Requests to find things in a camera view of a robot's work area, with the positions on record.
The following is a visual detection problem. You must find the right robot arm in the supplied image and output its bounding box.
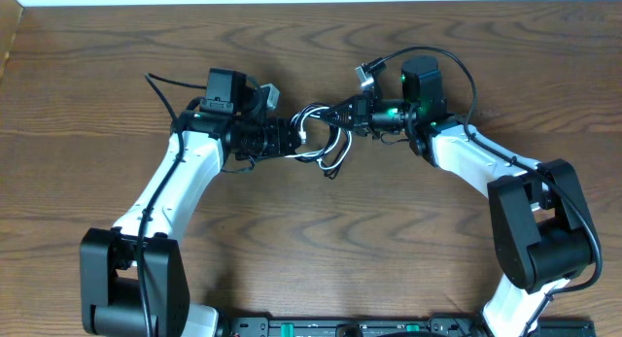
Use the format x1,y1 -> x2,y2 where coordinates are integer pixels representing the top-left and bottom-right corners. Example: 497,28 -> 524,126
320,55 -> 604,336

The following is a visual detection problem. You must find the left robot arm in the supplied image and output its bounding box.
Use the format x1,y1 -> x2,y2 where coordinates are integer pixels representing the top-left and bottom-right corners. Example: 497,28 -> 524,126
80,68 -> 301,336

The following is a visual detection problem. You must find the left camera cable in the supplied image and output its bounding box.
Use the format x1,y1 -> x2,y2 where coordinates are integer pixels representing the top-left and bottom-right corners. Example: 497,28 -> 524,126
135,72 -> 208,337

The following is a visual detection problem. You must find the white usb cable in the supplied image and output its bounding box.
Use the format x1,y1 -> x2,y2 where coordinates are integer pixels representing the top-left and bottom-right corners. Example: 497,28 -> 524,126
284,105 -> 353,172

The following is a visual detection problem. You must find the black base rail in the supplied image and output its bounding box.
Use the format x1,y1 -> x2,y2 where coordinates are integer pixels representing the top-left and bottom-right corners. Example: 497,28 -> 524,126
213,316 -> 597,337

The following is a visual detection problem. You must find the right camera cable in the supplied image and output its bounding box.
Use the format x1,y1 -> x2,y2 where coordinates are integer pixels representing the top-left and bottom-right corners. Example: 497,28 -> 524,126
363,46 -> 604,337

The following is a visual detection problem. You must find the camera cable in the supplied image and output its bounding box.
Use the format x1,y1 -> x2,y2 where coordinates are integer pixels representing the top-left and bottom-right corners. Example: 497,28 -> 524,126
363,46 -> 604,337
135,72 -> 208,337

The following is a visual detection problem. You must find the black usb cable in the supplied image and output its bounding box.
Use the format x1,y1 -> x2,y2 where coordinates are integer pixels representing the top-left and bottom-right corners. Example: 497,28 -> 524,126
290,101 -> 354,181

